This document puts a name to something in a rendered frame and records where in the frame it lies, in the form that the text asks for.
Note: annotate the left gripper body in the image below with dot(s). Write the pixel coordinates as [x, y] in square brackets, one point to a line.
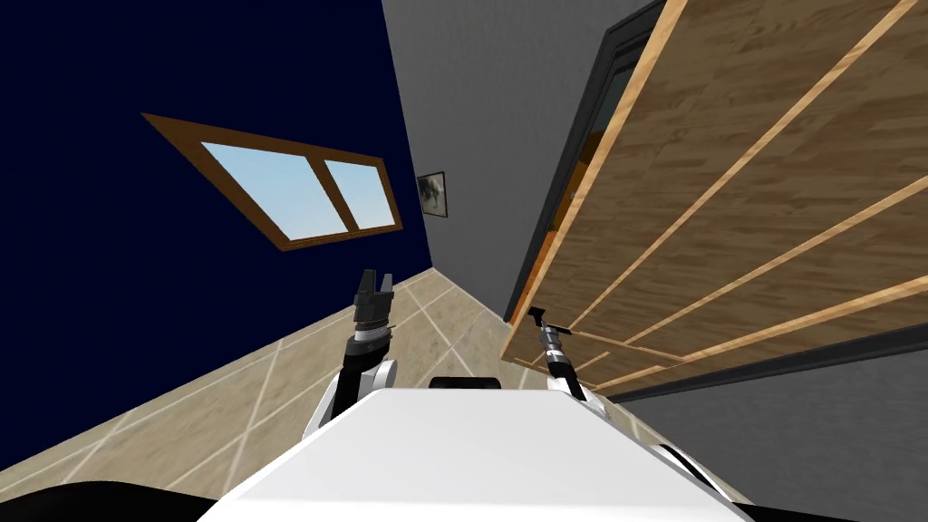
[373, 307]

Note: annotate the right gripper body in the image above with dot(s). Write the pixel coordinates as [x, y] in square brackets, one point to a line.
[538, 317]

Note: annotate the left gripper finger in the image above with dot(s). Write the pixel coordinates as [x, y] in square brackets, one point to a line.
[387, 283]
[368, 281]

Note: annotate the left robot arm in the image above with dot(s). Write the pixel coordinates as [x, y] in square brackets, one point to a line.
[360, 362]

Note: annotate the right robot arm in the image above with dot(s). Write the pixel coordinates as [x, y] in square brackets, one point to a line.
[559, 355]

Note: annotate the brown framed window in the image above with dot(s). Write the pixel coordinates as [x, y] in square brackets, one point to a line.
[304, 190]

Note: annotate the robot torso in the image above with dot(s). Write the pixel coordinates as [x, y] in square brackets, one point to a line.
[471, 457]

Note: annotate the wooden door leaf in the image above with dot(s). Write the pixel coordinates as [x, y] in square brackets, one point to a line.
[732, 217]

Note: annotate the dark framed wall picture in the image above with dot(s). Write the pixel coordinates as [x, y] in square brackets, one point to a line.
[433, 194]

